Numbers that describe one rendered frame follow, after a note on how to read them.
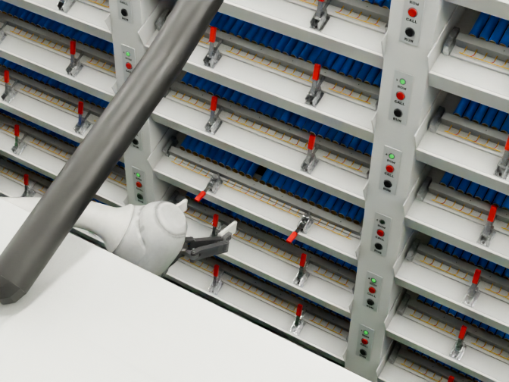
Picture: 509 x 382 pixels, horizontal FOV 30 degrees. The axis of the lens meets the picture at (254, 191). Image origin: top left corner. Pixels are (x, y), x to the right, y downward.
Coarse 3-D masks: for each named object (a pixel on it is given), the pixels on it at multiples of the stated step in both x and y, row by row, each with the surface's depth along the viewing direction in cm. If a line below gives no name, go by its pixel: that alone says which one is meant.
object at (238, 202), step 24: (168, 144) 248; (168, 168) 248; (192, 168) 246; (192, 192) 247; (240, 192) 240; (264, 216) 235; (288, 216) 234; (312, 240) 230; (336, 240) 228; (360, 240) 227
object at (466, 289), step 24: (408, 240) 219; (432, 240) 222; (408, 264) 222; (432, 264) 221; (456, 264) 217; (480, 264) 217; (408, 288) 223; (432, 288) 218; (456, 288) 217; (480, 288) 215; (504, 288) 213; (480, 312) 213; (504, 312) 212
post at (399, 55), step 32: (384, 64) 188; (416, 64) 184; (384, 96) 193; (416, 96) 188; (384, 128) 197; (416, 128) 193; (416, 160) 200; (384, 192) 208; (384, 288) 225; (352, 320) 239; (384, 320) 232; (352, 352) 246; (384, 352) 243
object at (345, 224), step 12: (180, 156) 246; (192, 156) 245; (204, 168) 244; (216, 168) 242; (228, 180) 241; (240, 180) 239; (252, 180) 238; (264, 192) 236; (276, 192) 235; (288, 204) 234; (300, 204) 232; (324, 216) 230; (336, 216) 229; (348, 228) 227; (360, 228) 226
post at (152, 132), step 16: (112, 0) 220; (144, 0) 217; (160, 0) 222; (112, 16) 223; (144, 16) 219; (112, 32) 226; (128, 32) 223; (144, 48) 224; (144, 128) 241; (160, 128) 244; (144, 144) 244; (128, 160) 252; (144, 160) 248; (128, 176) 256; (128, 192) 260; (160, 192) 257
